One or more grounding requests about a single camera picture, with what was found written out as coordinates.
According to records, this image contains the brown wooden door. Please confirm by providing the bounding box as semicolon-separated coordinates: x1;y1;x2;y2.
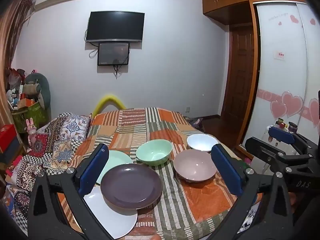
220;24;258;120

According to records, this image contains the orange striped patchwork blanket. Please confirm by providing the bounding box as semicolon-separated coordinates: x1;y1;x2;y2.
54;107;263;240

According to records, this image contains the black wall television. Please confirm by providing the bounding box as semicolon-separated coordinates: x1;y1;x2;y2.
86;11;145;43

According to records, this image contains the dark blue box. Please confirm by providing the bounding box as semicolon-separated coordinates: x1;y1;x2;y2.
0;137;21;157

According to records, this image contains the red plastic bag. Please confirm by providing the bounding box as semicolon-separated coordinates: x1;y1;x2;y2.
8;68;26;90

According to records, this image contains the orange box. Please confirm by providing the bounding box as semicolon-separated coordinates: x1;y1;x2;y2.
18;97;38;108

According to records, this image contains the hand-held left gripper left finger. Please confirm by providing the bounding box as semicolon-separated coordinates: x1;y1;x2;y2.
27;144;113;240

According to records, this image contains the green cloth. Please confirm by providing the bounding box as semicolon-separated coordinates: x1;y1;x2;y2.
239;159;253;172

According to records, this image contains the green storage box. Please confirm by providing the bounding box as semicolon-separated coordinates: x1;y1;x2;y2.
12;100;48;130

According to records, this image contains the brown striped curtain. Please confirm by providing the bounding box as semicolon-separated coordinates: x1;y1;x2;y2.
0;0;37;160

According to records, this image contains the pink bowl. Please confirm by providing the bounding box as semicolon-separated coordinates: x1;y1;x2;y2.
173;149;218;183

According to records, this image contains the checkered patterned quilt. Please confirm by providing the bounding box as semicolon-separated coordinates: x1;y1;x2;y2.
5;112;92;230

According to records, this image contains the green bowl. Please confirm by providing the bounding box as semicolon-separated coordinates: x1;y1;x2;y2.
136;140;173;167

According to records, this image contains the purple floral cloth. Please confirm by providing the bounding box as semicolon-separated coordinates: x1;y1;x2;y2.
189;117;205;128

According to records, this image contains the white plate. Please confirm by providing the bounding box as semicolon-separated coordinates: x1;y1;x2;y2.
83;186;138;240

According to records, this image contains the white printed cloth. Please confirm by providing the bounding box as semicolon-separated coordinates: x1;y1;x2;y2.
239;204;262;233

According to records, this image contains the wooden overhead cabinet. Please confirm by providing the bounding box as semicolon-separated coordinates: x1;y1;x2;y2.
202;0;304;25

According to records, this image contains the green plate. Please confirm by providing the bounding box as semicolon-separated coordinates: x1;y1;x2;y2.
96;150;134;185

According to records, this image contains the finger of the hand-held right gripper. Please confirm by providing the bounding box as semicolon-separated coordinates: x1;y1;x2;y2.
245;137;314;174
268;126;315;157

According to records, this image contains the purple plate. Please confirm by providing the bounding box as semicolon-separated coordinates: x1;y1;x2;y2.
100;164;163;210

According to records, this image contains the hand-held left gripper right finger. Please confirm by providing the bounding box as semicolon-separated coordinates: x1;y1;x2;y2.
211;144;293;240

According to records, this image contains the red box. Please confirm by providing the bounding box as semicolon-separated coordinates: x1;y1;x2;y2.
0;124;18;153

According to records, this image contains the white bowl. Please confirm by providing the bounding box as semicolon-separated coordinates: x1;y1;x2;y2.
186;134;219;153

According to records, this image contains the small black wall screen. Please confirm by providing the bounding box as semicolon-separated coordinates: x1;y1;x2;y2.
97;42;130;66

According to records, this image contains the pink bunny toy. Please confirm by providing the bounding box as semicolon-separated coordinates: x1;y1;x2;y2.
25;117;37;145

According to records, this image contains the white heart-print wardrobe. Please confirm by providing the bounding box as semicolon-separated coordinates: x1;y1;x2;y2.
241;1;320;155

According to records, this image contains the white suitcase with stickers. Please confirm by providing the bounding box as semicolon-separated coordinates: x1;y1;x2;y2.
265;119;299;157

